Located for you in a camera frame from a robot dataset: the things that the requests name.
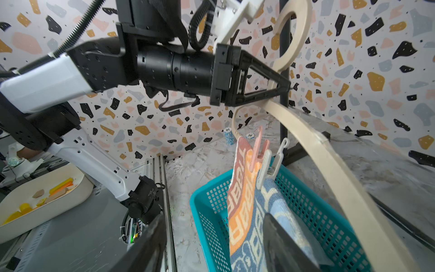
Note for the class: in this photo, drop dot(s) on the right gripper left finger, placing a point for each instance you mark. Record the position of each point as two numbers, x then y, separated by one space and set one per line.
146 255

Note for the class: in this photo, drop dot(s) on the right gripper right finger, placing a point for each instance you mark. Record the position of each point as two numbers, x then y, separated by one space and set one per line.
281 252

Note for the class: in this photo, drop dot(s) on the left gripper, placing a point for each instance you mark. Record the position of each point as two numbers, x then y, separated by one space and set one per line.
231 76

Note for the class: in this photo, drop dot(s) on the orange patterned towel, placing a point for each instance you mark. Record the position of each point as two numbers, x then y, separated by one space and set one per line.
240 201

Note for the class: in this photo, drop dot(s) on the grey clothespin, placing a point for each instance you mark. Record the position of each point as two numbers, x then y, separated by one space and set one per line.
270 168

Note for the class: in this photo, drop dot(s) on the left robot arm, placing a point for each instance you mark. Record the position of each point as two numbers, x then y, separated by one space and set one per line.
35 107

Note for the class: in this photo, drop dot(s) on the teal plastic basket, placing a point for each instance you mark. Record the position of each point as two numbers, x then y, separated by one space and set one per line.
333 232

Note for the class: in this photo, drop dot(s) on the blue poker chip stack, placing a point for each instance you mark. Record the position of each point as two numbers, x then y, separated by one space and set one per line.
229 136

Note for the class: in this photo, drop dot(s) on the white tray with blocks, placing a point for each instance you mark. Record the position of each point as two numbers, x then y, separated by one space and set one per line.
42 199

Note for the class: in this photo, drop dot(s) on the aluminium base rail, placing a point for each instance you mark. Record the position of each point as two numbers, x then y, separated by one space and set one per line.
85 238

